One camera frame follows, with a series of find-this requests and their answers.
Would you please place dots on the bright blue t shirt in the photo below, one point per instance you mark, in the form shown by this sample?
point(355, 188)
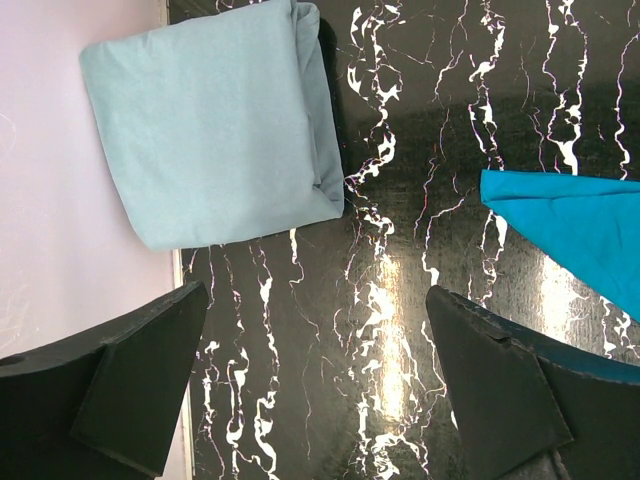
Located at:
point(588, 225)

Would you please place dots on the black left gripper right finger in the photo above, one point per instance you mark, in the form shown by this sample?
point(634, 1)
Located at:
point(531, 407)

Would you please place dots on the folded light blue t shirt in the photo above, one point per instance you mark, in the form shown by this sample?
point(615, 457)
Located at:
point(219, 129)

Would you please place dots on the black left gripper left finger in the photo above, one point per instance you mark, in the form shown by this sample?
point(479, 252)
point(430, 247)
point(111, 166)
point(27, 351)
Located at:
point(102, 403)

